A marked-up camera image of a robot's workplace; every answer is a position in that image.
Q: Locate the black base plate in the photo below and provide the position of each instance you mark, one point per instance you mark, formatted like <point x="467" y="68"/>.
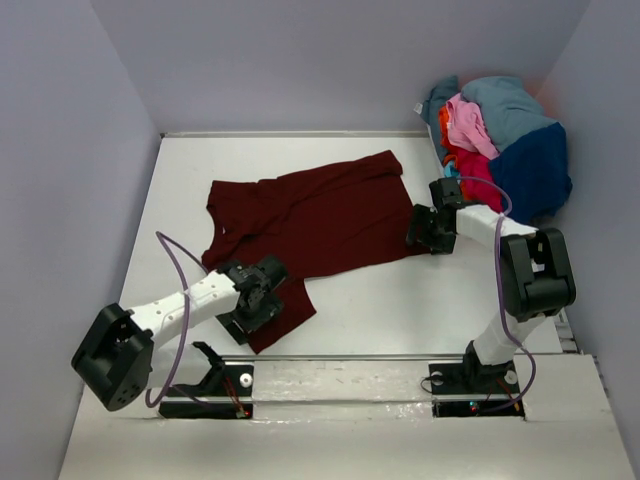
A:
<point x="224" y="397"/>
<point x="457" y="395"/>

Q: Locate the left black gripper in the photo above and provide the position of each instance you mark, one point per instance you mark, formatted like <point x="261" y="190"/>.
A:
<point x="269" y="308"/>

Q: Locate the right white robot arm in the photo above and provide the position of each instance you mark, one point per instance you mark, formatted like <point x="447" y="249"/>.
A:
<point x="534" y="281"/>

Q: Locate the teal t shirt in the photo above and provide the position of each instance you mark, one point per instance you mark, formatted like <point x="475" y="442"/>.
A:
<point x="437" y="98"/>

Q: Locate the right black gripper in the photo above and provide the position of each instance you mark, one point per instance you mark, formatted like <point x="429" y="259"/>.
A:
<point x="421" y="215"/>

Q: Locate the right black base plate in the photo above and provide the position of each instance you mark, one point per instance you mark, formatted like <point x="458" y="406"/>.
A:
<point x="457" y="395"/>

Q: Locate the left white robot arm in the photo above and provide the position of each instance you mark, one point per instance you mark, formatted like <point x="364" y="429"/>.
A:
<point x="119" y="351"/>

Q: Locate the maroon t shirt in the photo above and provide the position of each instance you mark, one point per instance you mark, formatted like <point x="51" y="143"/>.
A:
<point x="318" y="222"/>

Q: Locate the orange t shirt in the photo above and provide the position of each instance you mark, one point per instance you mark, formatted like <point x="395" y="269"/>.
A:
<point x="443" y="125"/>

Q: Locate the pink t shirt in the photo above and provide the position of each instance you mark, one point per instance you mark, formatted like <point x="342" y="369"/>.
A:
<point x="466" y="128"/>

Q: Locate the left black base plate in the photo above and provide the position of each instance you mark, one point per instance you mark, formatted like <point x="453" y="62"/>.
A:
<point x="224" y="397"/>

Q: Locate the navy blue t shirt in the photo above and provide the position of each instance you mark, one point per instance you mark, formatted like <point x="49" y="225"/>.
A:
<point x="533" y="171"/>

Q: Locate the grey blue t shirt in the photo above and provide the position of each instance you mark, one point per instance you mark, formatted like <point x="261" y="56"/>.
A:
<point x="508" y="110"/>

